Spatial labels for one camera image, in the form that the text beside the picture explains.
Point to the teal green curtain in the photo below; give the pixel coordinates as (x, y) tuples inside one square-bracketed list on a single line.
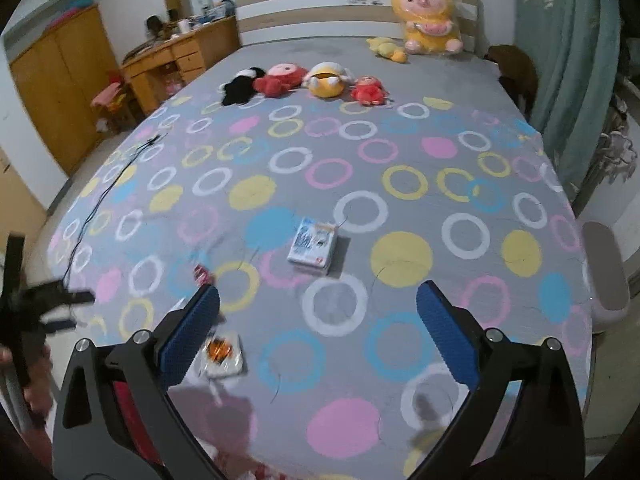
[(574, 45)]

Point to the yellow white round plush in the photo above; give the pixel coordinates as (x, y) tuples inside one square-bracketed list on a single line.
[(328, 80)]

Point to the yellow wooden wardrobe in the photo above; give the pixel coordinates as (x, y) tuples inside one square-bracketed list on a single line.
[(58, 77)]

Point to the wooden desk with drawers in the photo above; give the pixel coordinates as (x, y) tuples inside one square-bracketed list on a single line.
[(181, 59)]

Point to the red octopus plush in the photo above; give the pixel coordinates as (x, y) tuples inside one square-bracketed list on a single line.
[(280, 79)]

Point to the large yellow pig plush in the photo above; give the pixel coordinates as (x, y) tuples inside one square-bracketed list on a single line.
[(430, 26)]

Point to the small yellow duck plush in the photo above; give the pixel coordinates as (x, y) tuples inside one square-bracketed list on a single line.
[(386, 48)]

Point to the pink grey stool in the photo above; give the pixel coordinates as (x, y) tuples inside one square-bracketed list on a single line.
[(605, 275)]

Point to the brown chair beside bed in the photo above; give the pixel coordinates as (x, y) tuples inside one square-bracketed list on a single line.
[(518, 75)]

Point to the grey bedsheet with coloured circles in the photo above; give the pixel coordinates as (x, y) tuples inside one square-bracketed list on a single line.
[(320, 186)]

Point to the black white plush toy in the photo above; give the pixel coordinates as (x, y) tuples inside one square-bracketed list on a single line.
[(240, 89)]

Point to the person left hand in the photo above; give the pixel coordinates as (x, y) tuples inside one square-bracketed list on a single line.
[(27, 406)]

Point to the white orange snack packet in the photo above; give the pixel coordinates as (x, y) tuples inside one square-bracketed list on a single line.
[(221, 356)]

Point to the blue white carton box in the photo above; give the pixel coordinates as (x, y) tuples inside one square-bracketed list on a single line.
[(313, 246)]

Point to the wooden bed headboard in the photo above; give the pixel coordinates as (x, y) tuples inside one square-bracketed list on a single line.
[(261, 21)]

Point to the chair with pink clothes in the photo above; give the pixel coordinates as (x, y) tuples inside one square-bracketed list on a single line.
[(112, 106)]

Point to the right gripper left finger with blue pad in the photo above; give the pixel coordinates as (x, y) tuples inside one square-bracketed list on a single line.
[(115, 419)]

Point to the small red doll plush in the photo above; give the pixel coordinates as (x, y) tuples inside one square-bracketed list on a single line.
[(369, 91)]

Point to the red snack wrapper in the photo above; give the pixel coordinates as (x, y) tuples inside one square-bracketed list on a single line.
[(202, 276)]

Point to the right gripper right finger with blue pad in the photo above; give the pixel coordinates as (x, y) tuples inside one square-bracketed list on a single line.
[(544, 437)]

